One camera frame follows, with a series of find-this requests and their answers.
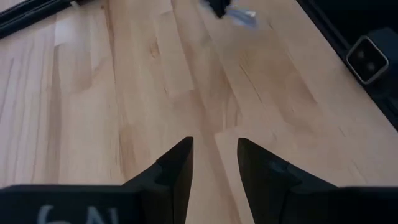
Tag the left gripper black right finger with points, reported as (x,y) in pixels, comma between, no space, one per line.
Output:
(261,180)

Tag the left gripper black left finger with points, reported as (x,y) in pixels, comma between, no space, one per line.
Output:
(174,174)

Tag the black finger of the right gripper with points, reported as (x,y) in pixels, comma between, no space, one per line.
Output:
(220,6)

